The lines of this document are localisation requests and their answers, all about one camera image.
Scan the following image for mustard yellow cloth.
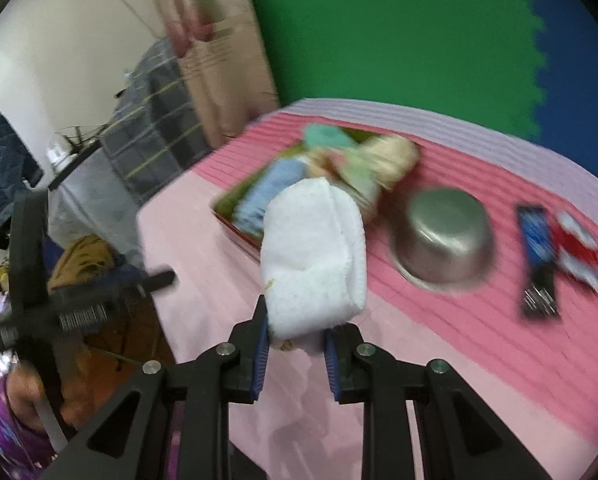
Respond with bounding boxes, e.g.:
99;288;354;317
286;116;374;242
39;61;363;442
46;234;116;292

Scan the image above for pink checkered tablecloth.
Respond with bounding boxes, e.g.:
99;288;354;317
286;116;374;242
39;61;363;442
138;99;598;479

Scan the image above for purple floral sleeve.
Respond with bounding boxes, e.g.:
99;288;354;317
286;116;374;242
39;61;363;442
0;364;55;479

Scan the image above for yellow green patterned cloth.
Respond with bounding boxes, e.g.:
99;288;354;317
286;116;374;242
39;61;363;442
307;148;380;223

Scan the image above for plaid blue grey cloth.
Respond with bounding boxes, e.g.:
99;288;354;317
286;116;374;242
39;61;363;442
100;38;212;205

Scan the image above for red grey white sock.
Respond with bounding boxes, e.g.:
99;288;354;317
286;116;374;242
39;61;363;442
552;210;598;295

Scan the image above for steel bowl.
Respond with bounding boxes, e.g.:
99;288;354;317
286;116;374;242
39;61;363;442
388;186;495;292

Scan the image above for blue foam mat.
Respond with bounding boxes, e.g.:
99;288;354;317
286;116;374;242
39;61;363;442
531;0;598;177

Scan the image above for teal fluffy scrunchie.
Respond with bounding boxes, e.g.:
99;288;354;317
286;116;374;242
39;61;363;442
302;124;357;152

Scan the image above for green foam mat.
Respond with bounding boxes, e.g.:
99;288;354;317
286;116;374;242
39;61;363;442
252;0;545;139

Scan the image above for person left hand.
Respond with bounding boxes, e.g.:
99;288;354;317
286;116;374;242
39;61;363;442
5;351;94;432

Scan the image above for dark blue snack packet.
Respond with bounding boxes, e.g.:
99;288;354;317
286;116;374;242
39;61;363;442
516;204;560;320

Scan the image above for white towel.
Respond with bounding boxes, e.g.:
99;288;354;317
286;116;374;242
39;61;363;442
260;178;367;344

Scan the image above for light blue fluffy cloth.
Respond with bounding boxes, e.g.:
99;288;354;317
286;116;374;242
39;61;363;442
233;158;305;236

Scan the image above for gold metal tray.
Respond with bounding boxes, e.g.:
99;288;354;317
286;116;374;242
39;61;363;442
212;122;419;257

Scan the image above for cream satin cloth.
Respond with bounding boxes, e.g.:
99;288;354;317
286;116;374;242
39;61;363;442
360;134;419;190

